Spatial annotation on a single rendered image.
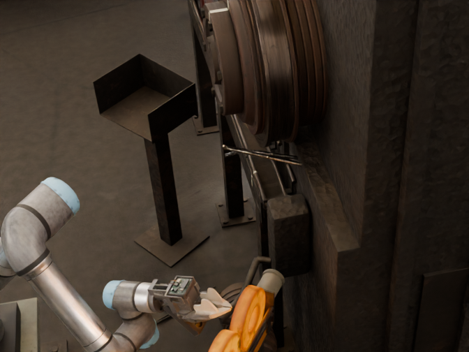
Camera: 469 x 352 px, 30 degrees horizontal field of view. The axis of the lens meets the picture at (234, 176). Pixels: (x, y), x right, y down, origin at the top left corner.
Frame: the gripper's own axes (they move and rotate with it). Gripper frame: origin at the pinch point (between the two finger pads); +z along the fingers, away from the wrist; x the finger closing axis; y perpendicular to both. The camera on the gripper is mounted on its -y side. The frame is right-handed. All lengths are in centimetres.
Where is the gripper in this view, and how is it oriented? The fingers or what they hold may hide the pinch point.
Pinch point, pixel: (227, 309)
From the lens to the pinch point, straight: 213.4
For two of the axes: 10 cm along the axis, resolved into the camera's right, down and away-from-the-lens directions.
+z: 8.5, 0.0, -5.2
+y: -3.4, -7.6, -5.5
